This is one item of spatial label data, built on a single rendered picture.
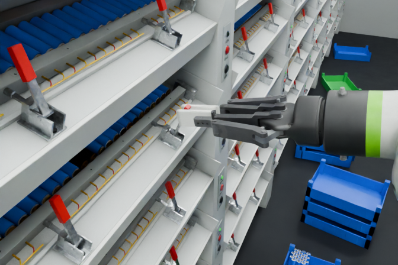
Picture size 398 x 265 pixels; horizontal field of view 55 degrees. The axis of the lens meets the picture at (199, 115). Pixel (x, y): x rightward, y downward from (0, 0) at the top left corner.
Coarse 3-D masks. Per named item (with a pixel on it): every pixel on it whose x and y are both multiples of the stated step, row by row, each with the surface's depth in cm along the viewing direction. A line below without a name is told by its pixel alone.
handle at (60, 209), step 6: (54, 198) 45; (60, 198) 45; (54, 204) 45; (60, 204) 45; (54, 210) 45; (60, 210) 45; (66, 210) 46; (60, 216) 45; (66, 216) 46; (60, 222) 46; (66, 222) 46; (66, 228) 46; (72, 228) 47; (72, 234) 47; (66, 240) 48; (72, 240) 47; (78, 240) 48
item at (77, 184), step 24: (168, 96) 76; (144, 120) 68; (120, 144) 62; (144, 144) 66; (96, 168) 57; (120, 168) 60; (72, 192) 53; (96, 192) 56; (48, 216) 49; (24, 240) 46; (0, 264) 44
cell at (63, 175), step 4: (56, 172) 55; (60, 172) 55; (52, 176) 55; (56, 176) 55; (60, 176) 55; (64, 176) 55; (68, 176) 55; (56, 180) 55; (60, 180) 54; (64, 180) 55; (60, 184) 55
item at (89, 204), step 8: (128, 168) 62; (112, 184) 58; (104, 192) 57; (96, 200) 55; (88, 208) 54; (80, 216) 52; (56, 240) 49; (48, 248) 48; (40, 256) 46; (32, 264) 45
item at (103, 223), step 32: (192, 96) 80; (160, 128) 72; (192, 128) 75; (160, 160) 66; (128, 192) 58; (96, 224) 53; (128, 224) 58; (32, 256) 47; (64, 256) 48; (96, 256) 50
